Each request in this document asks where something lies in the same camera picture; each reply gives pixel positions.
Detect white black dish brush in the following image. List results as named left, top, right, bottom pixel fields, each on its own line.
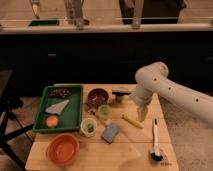
left=150, top=118, right=163, bottom=162

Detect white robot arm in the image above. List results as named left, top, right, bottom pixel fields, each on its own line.
left=130, top=62, right=213, bottom=128

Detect green plastic tray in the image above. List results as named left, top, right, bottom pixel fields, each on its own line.
left=33, top=85, right=83, bottom=133

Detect black top wooden stamp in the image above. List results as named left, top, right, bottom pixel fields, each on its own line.
left=112, top=87, right=131, bottom=103

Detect light green cup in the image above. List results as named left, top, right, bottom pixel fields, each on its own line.
left=97, top=105, right=110, bottom=120

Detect blue sponge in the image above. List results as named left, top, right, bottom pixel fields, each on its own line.
left=101, top=123, right=119, bottom=144

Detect dark red bowl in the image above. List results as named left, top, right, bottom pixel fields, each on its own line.
left=88, top=88, right=109, bottom=108

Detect white cup with greens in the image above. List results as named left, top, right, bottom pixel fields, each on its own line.
left=81, top=118, right=97, bottom=137

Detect grey triangular cloth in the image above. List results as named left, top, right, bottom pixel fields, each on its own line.
left=46, top=100, right=69, bottom=115

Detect dark red grapes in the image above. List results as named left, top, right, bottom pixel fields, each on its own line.
left=49, top=88, right=71, bottom=98

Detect orange plastic bowl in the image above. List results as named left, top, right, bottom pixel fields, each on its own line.
left=46, top=133, right=80, bottom=167

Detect orange fruit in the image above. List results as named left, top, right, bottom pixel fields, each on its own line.
left=46, top=115, right=59, bottom=128

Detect black chair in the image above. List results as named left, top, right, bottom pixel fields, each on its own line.
left=0, top=70, right=33, bottom=171

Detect green item on counter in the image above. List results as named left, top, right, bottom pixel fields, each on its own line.
left=29, top=19, right=60, bottom=26

